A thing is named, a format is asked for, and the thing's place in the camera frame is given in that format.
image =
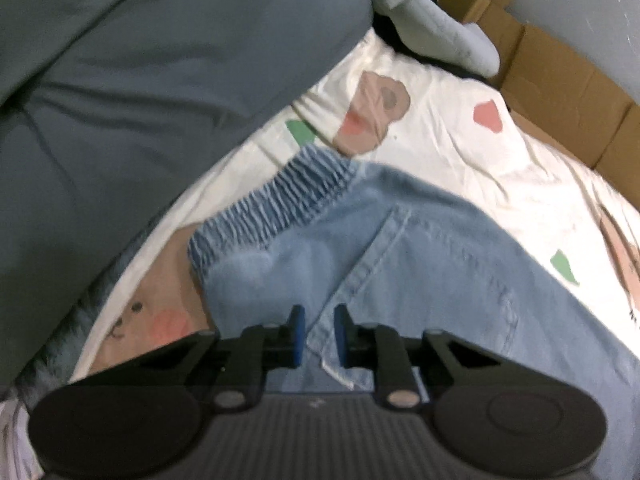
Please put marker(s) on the light blue denim jeans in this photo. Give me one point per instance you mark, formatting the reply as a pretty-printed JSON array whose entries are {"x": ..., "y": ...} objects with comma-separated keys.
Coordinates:
[{"x": 425, "y": 260}]

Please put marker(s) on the grey neck pillow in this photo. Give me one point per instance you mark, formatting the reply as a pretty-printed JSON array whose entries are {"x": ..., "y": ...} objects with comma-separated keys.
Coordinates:
[{"x": 430, "y": 25}]

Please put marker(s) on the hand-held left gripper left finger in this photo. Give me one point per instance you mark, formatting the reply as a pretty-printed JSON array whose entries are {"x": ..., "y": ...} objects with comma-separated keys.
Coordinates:
[{"x": 298, "y": 332}]

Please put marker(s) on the dark grey quilt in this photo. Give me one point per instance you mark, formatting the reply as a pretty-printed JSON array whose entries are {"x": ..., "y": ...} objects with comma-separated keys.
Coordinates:
[{"x": 150, "y": 85}]

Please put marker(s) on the cream printed bedsheet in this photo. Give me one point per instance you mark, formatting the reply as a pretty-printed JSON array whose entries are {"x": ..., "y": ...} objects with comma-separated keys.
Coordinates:
[{"x": 450, "y": 140}]

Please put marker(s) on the large brown cardboard sheet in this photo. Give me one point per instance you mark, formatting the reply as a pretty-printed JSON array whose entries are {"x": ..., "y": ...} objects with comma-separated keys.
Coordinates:
[{"x": 550, "y": 75}]

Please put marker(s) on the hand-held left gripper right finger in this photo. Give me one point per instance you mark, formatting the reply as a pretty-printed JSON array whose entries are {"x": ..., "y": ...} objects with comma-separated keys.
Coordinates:
[{"x": 341, "y": 335}]

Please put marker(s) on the grey-blue fleece blanket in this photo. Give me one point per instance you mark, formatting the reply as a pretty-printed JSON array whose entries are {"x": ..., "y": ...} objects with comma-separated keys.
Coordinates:
[{"x": 65, "y": 340}]

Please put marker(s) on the grey wrapped parcel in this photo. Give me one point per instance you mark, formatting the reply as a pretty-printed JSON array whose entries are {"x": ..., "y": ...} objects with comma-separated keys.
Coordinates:
[{"x": 590, "y": 20}]

